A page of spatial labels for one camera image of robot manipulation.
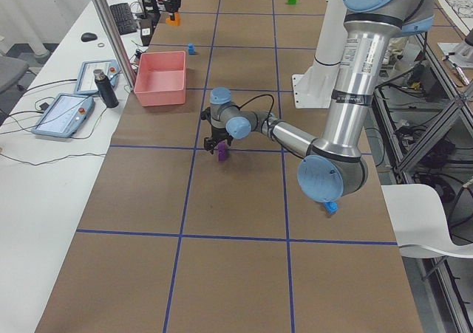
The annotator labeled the orange toy block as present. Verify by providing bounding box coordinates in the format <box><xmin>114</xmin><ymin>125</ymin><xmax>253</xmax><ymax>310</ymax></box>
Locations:
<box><xmin>166</xmin><ymin>12</ymin><xmax>181</xmax><ymax>27</ymax></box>

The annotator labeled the purple toy block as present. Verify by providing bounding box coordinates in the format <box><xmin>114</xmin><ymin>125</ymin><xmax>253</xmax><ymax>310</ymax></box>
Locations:
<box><xmin>217</xmin><ymin>142</ymin><xmax>229</xmax><ymax>162</ymax></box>

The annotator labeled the brown cardboard box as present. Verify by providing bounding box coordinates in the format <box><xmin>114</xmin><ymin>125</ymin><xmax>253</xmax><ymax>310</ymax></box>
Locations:
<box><xmin>139</xmin><ymin>18</ymin><xmax>154</xmax><ymax>47</ymax></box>

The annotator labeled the pink plastic box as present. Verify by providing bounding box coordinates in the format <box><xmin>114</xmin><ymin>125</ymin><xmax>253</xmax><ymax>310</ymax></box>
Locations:
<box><xmin>134</xmin><ymin>51</ymin><xmax>186</xmax><ymax>107</ymax></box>

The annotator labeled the black keyboard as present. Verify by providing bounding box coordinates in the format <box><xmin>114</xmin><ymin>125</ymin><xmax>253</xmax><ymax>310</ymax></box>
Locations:
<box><xmin>109</xmin><ymin>3</ymin><xmax>137</xmax><ymax>35</ymax></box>

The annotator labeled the black computer mouse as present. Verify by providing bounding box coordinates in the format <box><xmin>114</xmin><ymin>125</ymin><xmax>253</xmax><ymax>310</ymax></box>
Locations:
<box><xmin>81</xmin><ymin>32</ymin><xmax>98</xmax><ymax>42</ymax></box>

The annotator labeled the black water bottle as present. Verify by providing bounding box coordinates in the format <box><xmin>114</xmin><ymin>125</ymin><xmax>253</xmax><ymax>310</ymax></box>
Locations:
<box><xmin>93</xmin><ymin>69</ymin><xmax>119</xmax><ymax>109</ymax></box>

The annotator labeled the far teach pendant tablet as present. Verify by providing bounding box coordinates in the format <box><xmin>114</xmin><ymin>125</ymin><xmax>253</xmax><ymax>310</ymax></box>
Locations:
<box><xmin>73</xmin><ymin>59</ymin><xmax>123</xmax><ymax>96</ymax></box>

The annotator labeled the teach pendant tablet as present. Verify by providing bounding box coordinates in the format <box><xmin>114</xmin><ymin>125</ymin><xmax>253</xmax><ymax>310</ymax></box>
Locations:
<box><xmin>73</xmin><ymin>59</ymin><xmax>123</xmax><ymax>96</ymax></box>
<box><xmin>30</xmin><ymin>94</ymin><xmax>95</xmax><ymax>138</ymax></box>

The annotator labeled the near teach pendant tablet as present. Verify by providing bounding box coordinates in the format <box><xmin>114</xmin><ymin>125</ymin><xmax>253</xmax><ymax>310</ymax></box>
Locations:
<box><xmin>30</xmin><ymin>94</ymin><xmax>95</xmax><ymax>138</ymax></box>

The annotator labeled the grey office chair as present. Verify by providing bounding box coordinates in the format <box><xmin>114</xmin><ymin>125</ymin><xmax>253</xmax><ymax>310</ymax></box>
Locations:
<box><xmin>1</xmin><ymin>55</ymin><xmax>30</xmax><ymax>94</ymax></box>

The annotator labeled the white plastic chair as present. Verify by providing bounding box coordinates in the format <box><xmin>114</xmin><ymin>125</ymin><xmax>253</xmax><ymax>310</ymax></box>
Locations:
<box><xmin>381</xmin><ymin>184</ymin><xmax>472</xmax><ymax>262</ymax></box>

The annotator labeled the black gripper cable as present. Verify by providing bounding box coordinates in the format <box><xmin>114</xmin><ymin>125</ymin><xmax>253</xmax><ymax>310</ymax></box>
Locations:
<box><xmin>236</xmin><ymin>94</ymin><xmax>276</xmax><ymax>127</ymax></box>

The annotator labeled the aluminium frame post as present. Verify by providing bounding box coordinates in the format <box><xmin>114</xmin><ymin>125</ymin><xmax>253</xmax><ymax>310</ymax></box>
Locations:
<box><xmin>92</xmin><ymin>0</ymin><xmax>136</xmax><ymax>90</ymax></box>

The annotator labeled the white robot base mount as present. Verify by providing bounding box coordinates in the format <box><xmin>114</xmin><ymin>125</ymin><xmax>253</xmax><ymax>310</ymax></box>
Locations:
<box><xmin>292</xmin><ymin>0</ymin><xmax>347</xmax><ymax>109</ymax></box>

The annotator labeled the aluminium frame side table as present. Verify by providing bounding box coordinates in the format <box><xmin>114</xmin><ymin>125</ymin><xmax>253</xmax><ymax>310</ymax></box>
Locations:
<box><xmin>364</xmin><ymin>0</ymin><xmax>473</xmax><ymax>333</ymax></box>

